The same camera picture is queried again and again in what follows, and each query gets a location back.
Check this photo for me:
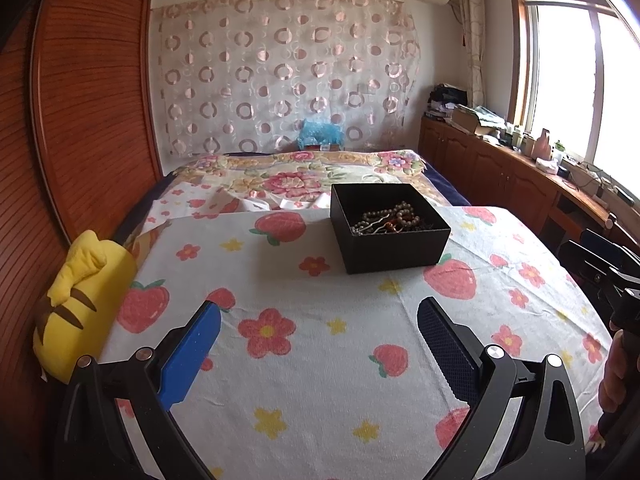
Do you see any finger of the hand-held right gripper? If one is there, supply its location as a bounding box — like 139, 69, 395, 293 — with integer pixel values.
559, 240, 635, 287
581, 229, 640, 263

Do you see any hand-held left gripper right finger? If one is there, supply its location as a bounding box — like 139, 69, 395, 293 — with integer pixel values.
416, 296, 586, 480

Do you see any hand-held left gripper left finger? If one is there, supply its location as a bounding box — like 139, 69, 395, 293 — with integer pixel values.
52, 301, 223, 480

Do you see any black jewelry box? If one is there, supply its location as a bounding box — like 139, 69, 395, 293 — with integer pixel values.
330, 182, 452, 275

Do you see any brown bead bracelet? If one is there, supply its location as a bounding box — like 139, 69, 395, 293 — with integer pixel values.
386, 211, 422, 234

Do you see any pearl bead necklace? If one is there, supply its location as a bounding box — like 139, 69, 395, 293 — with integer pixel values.
351, 201, 418, 235

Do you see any person's right hand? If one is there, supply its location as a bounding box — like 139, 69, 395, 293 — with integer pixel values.
599, 330, 640, 456

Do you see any pink bottle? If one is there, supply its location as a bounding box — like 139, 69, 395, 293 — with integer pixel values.
532, 129, 554, 161

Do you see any yellow plush pillow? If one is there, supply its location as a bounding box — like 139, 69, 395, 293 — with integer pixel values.
32, 230, 138, 383

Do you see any wooden cabinet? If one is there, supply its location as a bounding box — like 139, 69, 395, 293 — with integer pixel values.
417, 115, 640, 261

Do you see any dark blue bedsheet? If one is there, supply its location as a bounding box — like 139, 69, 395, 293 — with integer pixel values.
419, 157, 472, 208

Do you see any window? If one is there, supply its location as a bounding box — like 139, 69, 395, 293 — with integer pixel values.
505, 0, 640, 181

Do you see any cardboard box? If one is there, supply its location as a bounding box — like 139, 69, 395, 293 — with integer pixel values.
450, 105, 502, 137

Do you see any floral blanket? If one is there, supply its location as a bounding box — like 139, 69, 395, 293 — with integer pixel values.
145, 149, 431, 221

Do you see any pile of dark clothes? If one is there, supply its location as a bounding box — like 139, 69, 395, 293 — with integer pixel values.
427, 85, 469, 121

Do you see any blue plastic bag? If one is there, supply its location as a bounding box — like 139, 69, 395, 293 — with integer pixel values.
297, 117, 346, 151

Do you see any beige window curtain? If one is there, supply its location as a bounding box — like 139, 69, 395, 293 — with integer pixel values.
454, 0, 487, 108

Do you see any wooden headboard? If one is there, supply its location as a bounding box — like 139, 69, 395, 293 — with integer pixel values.
0, 0, 166, 480

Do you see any circle pattern sheer curtain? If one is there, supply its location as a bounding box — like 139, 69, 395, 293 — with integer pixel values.
150, 0, 422, 157

